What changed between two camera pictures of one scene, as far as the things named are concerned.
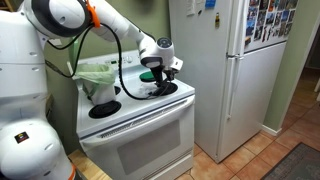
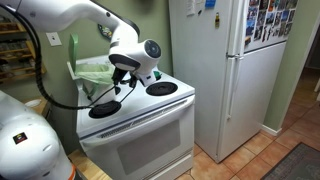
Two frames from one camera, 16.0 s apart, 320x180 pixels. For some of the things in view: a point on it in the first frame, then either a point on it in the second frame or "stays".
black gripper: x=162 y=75 to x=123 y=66
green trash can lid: x=73 y=53 stays
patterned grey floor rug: x=302 y=162 stays
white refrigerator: x=232 y=53 stays
